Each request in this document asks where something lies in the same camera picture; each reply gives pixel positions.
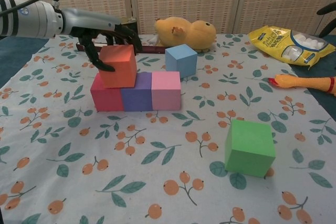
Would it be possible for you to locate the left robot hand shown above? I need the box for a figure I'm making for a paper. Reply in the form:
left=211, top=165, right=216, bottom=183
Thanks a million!
left=62, top=8, right=144, bottom=72

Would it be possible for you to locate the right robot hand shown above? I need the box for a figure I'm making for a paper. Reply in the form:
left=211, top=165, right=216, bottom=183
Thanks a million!
left=317, top=0, right=336, bottom=38

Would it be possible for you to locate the orange foam cube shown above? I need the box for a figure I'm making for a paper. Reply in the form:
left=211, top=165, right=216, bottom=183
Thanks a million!
left=98, top=45, right=138, bottom=89

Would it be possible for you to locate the magenta foam cube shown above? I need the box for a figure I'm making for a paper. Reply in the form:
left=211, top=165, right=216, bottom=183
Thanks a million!
left=90, top=73, right=124, bottom=112

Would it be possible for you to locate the light blue foam cube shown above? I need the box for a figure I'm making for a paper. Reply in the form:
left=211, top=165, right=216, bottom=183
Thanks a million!
left=165, top=44, right=198, bottom=78

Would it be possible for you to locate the light pink foam cube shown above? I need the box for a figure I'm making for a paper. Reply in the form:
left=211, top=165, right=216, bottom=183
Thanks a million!
left=151, top=71, right=182, bottom=111

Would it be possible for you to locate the gold black tin can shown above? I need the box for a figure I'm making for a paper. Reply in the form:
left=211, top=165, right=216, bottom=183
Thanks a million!
left=119, top=17, right=139, bottom=44

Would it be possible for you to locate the yellow marshmallow bag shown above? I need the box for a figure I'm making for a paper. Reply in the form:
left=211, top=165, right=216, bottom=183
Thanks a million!
left=248, top=25, right=336, bottom=71

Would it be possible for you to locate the long dark red box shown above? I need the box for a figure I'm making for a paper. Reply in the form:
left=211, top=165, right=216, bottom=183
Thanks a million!
left=76, top=40, right=169, bottom=54

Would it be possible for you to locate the yellow rubber chicken toy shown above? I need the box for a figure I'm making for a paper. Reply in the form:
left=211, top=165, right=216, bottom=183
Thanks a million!
left=267, top=74, right=336, bottom=97

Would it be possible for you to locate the purple foam cube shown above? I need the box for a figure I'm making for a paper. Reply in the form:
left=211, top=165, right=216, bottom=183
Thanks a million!
left=120, top=71, right=153, bottom=112

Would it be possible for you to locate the yellow plush duck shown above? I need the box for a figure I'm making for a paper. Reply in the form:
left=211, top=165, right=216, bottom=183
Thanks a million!
left=154, top=16, right=217, bottom=53

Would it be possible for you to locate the floral print tablecloth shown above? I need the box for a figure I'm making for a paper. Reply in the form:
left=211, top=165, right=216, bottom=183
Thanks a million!
left=0, top=34, right=336, bottom=224

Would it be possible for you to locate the green foam cube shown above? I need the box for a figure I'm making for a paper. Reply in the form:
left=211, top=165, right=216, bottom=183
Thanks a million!
left=224, top=119, right=276, bottom=178

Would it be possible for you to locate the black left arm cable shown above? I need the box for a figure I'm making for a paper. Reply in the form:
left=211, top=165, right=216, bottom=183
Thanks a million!
left=0, top=0, right=60, bottom=16

